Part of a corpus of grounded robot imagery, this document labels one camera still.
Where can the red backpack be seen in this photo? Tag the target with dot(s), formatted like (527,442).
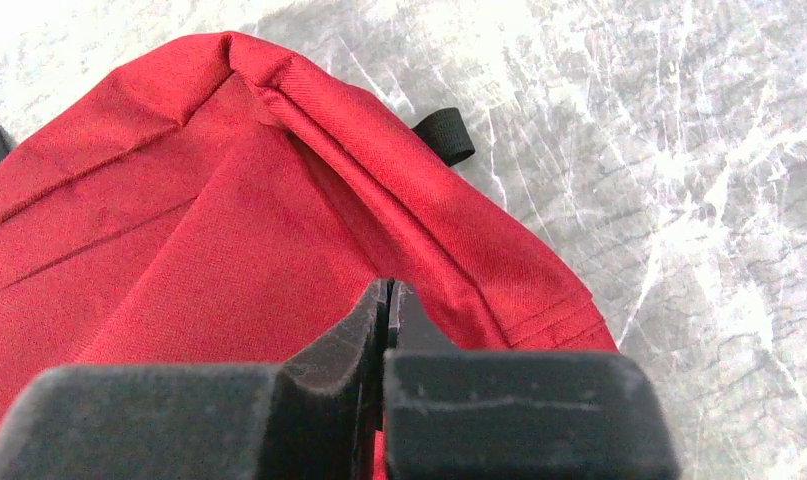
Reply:
(222,200)

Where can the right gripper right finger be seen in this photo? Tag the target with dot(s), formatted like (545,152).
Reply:
(451,413)

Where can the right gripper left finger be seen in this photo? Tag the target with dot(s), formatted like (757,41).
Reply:
(313,416)

